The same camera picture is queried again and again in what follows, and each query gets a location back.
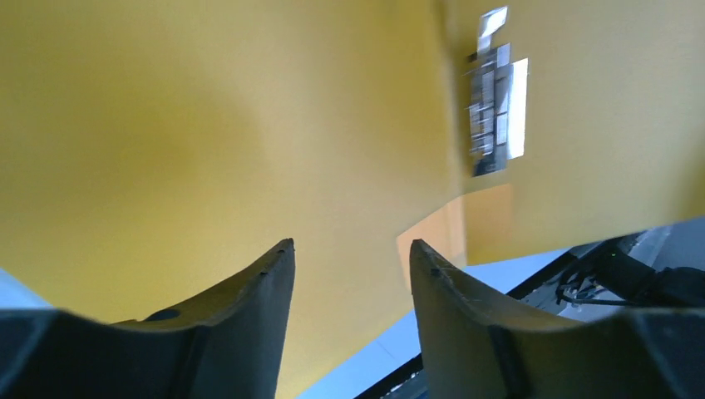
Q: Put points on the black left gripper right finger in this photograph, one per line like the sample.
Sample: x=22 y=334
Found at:
x=477 y=342

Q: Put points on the yellow plastic folder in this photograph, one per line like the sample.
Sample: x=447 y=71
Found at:
x=150 y=149

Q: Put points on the metal folder clip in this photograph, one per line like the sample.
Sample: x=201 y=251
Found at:
x=498 y=94

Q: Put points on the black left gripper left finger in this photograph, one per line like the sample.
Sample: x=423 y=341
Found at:
x=226 y=342

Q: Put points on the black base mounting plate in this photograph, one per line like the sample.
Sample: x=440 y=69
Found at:
x=587 y=283

